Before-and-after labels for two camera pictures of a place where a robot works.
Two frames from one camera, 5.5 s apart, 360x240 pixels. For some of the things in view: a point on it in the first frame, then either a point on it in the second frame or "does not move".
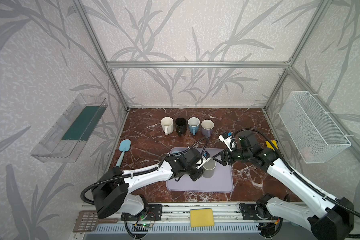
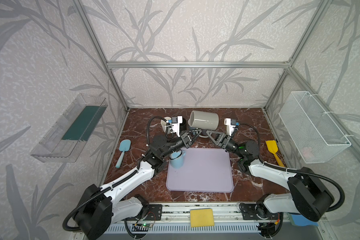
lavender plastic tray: (221, 181) does not move
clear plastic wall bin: (63, 142) does not move
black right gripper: (228, 156) to (222, 140)
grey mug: (209, 168) to (204, 120)
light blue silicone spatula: (125, 145) does not move
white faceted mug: (167, 123) does not move
